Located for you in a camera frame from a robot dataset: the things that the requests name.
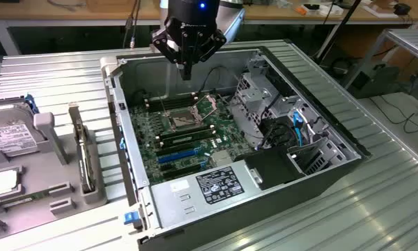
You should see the black plastic fan shroud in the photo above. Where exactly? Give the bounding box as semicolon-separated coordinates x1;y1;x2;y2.
234;150;306;191

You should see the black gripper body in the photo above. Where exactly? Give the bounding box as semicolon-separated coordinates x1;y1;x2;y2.
164;0;221;35

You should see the black looped wire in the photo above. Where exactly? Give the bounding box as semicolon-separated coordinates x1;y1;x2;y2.
201;66;238;92

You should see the black expansion slot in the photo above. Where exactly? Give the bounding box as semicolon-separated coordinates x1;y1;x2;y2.
158;158;204;173
161;166;208;181

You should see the tall metal disk bay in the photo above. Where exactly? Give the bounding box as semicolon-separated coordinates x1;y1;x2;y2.
229;58;301;147

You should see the blue expansion slot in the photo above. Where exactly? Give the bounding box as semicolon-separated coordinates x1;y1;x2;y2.
156;147;201;163

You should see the green RAM stick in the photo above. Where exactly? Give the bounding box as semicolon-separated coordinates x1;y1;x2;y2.
0;190;52;208

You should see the metal slat side table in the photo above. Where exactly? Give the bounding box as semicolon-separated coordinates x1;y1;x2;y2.
341;28;418;92

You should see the CPU socket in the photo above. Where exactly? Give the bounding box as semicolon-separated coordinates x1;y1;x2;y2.
166;108;197;131

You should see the green motherboard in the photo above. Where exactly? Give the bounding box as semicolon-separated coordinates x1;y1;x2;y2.
128;93;245;184

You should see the grey parts rack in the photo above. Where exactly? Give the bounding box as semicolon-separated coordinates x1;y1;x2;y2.
0;99;109;237

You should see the grey cable with connector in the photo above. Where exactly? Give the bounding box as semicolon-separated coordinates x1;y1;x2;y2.
122;0;140;49
130;0;142;49

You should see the long wooden desk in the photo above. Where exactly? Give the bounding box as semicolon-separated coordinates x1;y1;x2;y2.
0;0;418;55

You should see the silver chipset heatsink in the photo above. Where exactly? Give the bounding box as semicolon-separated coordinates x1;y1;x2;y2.
210;151;232;165

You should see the black power adapter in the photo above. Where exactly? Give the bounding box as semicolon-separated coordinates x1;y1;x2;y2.
393;2;412;16

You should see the metal socket cover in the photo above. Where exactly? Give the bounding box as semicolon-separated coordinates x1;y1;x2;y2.
190;93;220;123

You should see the open black PC case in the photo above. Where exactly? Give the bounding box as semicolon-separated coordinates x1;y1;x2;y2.
100;45;372;246

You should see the silver CPU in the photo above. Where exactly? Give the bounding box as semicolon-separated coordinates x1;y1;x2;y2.
0;170;23;196

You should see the installed RAM stick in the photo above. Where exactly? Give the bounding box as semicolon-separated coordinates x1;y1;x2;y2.
161;132;217;147

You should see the low grey disk bay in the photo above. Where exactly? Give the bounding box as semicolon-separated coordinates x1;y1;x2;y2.
286;136;349;176

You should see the black graphics card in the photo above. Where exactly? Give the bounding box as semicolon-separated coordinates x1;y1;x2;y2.
68;102;98;195

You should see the silver power supply unit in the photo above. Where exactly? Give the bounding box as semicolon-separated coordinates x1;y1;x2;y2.
149;159;265;229

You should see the black box under desk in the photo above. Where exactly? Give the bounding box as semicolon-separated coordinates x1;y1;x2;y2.
348;64;401;99

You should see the silver hard disk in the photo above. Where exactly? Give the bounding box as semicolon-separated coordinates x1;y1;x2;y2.
0;102;44;157

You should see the black tripod pole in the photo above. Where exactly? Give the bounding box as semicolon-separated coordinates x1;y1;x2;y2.
314;0;364;61

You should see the blue case latch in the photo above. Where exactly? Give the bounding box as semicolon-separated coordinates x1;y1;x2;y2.
122;211;141;225

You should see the thin metal locking lever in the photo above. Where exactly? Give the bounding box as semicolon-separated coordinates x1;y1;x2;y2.
158;94;169;117

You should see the blue wire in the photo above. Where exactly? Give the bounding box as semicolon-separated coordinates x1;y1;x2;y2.
292;110;306;147

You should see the white flat box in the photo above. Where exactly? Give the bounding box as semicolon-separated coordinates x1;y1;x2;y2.
309;4;345;16

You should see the black RAM slot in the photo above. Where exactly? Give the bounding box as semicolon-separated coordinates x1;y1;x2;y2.
146;98;197;112
144;92;200;105

